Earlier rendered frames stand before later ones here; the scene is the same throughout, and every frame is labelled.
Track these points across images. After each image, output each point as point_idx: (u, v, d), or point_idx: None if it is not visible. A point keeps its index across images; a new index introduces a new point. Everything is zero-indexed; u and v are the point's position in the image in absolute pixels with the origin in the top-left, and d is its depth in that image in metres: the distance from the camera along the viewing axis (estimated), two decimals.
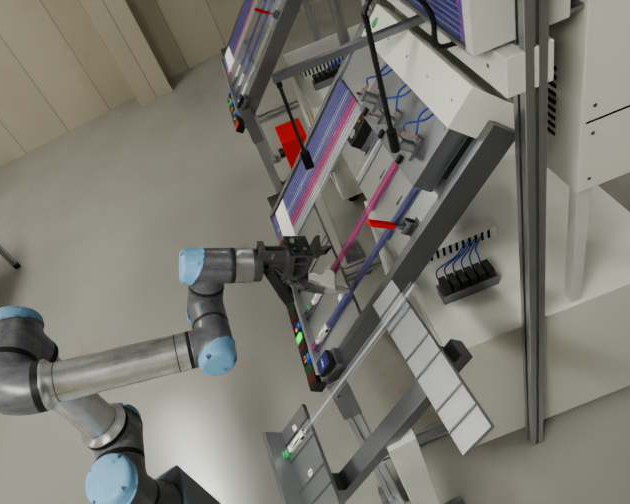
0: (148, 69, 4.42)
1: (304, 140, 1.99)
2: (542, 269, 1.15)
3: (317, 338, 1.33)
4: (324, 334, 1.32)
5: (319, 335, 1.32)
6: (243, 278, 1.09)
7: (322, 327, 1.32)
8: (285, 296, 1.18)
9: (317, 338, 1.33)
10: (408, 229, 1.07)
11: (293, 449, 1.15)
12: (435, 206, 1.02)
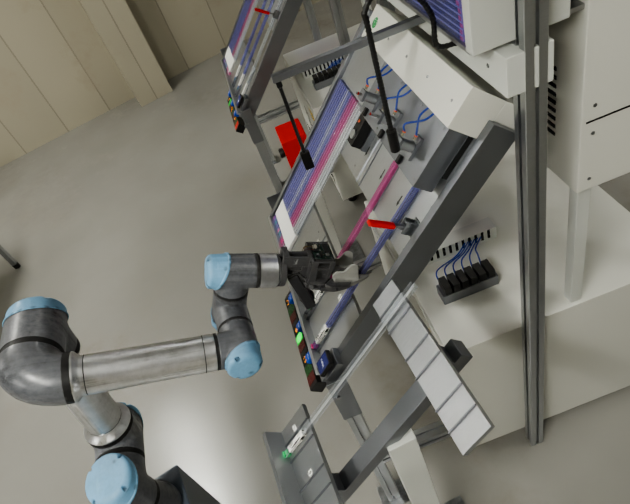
0: (148, 69, 4.42)
1: (304, 140, 1.99)
2: (542, 269, 1.15)
3: (317, 338, 1.33)
4: (324, 334, 1.31)
5: (319, 335, 1.32)
6: (268, 283, 1.11)
7: (322, 327, 1.32)
8: (307, 300, 1.20)
9: (317, 338, 1.33)
10: (408, 229, 1.07)
11: (293, 449, 1.15)
12: (435, 206, 1.02)
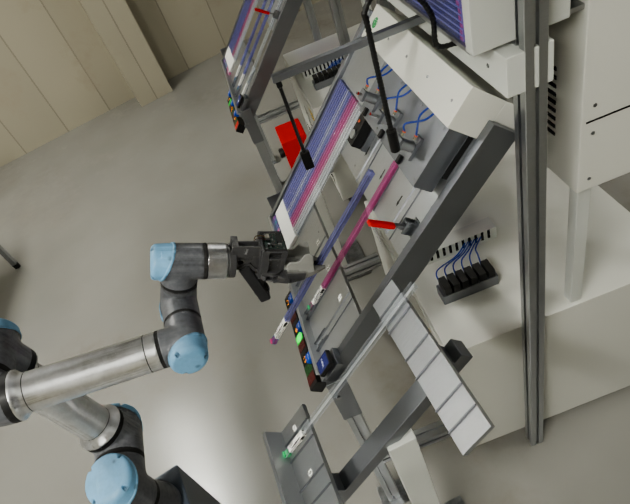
0: (148, 69, 4.42)
1: (304, 140, 1.99)
2: (542, 269, 1.15)
3: (276, 332, 1.28)
4: (283, 328, 1.26)
5: (278, 329, 1.27)
6: (216, 274, 1.06)
7: (281, 321, 1.27)
8: (261, 293, 1.15)
9: (276, 332, 1.28)
10: (408, 229, 1.07)
11: (293, 449, 1.15)
12: (435, 206, 1.02)
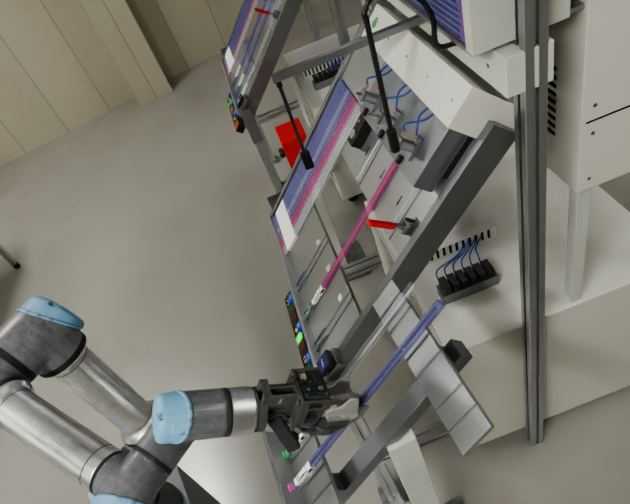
0: (148, 69, 4.42)
1: (304, 140, 1.99)
2: (542, 269, 1.15)
3: (297, 478, 1.03)
4: (307, 474, 1.02)
5: (300, 475, 1.03)
6: (241, 432, 0.82)
7: (304, 465, 1.02)
8: (290, 443, 0.91)
9: (297, 478, 1.03)
10: (408, 229, 1.07)
11: None
12: (435, 206, 1.02)
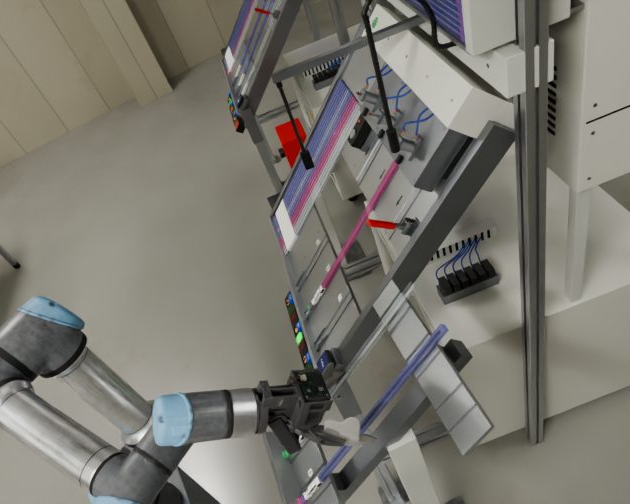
0: (148, 69, 4.42)
1: (304, 140, 1.99)
2: (542, 269, 1.15)
3: (306, 492, 1.08)
4: (316, 488, 1.06)
5: (309, 489, 1.07)
6: (241, 434, 0.82)
7: (314, 480, 1.06)
8: (290, 445, 0.91)
9: (306, 492, 1.08)
10: (408, 229, 1.07)
11: None
12: (435, 206, 1.02)
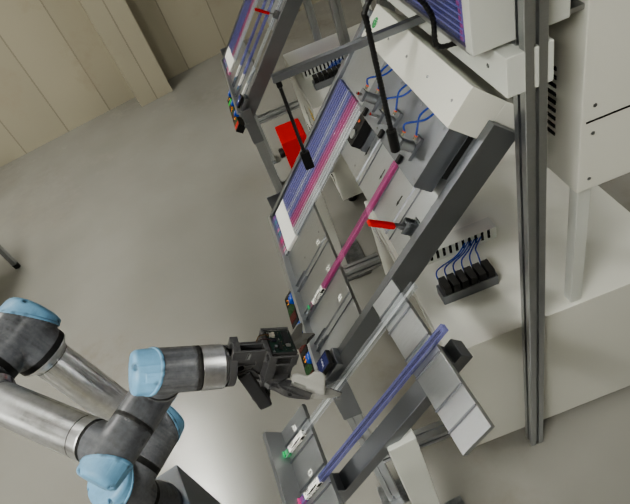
0: (148, 69, 4.42)
1: (304, 140, 1.99)
2: (542, 269, 1.15)
3: (306, 492, 1.08)
4: (316, 488, 1.06)
5: (309, 489, 1.07)
6: (212, 385, 0.87)
7: (314, 480, 1.06)
8: (261, 400, 0.96)
9: (306, 492, 1.08)
10: (408, 229, 1.07)
11: (293, 449, 1.15)
12: (435, 206, 1.02)
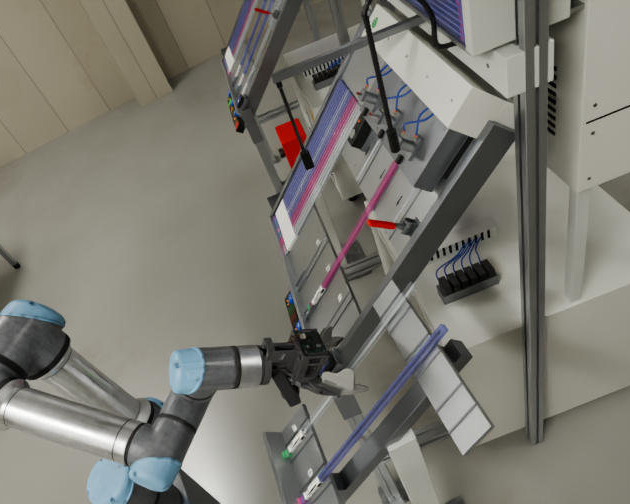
0: (148, 69, 4.42)
1: (304, 140, 1.99)
2: (542, 269, 1.15)
3: (306, 492, 1.08)
4: (316, 488, 1.06)
5: (309, 489, 1.07)
6: (248, 384, 0.92)
7: (314, 480, 1.06)
8: (291, 398, 1.01)
9: (306, 492, 1.08)
10: (408, 229, 1.07)
11: (293, 449, 1.15)
12: (435, 206, 1.02)
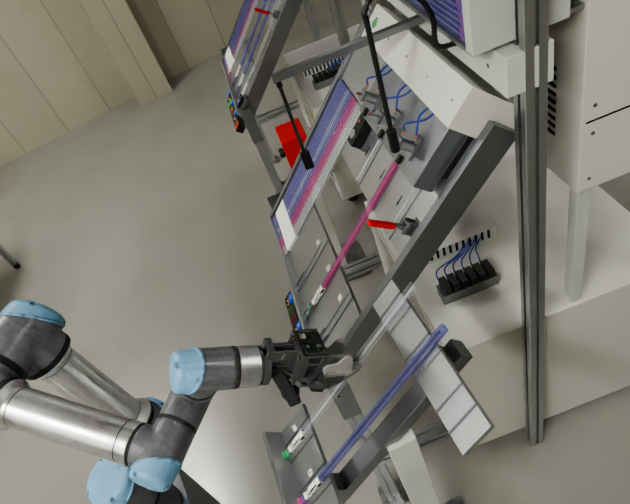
0: (148, 69, 4.42)
1: (304, 140, 1.99)
2: (542, 269, 1.15)
3: (306, 492, 1.08)
4: (316, 488, 1.06)
5: (309, 489, 1.07)
6: (248, 384, 0.92)
7: (314, 480, 1.06)
8: (291, 398, 1.01)
9: (306, 492, 1.08)
10: (408, 229, 1.07)
11: (293, 449, 1.15)
12: (435, 206, 1.02)
